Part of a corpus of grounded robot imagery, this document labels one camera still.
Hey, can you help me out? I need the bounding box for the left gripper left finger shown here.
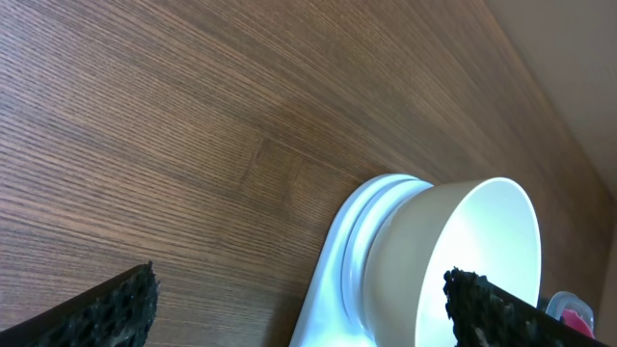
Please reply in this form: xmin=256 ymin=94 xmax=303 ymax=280
xmin=1 ymin=262 xmax=160 ymax=347

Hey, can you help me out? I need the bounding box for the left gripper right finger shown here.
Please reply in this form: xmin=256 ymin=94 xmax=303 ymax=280
xmin=443 ymin=268 xmax=606 ymax=347

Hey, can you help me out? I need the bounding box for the pink scoop blue handle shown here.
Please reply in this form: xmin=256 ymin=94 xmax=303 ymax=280
xmin=560 ymin=308 xmax=595 ymax=338

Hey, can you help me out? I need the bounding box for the white bowl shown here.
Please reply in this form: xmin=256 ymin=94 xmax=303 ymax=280
xmin=362 ymin=177 xmax=542 ymax=347

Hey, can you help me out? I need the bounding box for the white digital kitchen scale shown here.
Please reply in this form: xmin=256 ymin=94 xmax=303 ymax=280
xmin=289 ymin=173 xmax=432 ymax=347

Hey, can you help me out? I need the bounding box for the clear plastic container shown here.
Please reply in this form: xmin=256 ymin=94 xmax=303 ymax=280
xmin=537 ymin=291 xmax=595 ymax=332

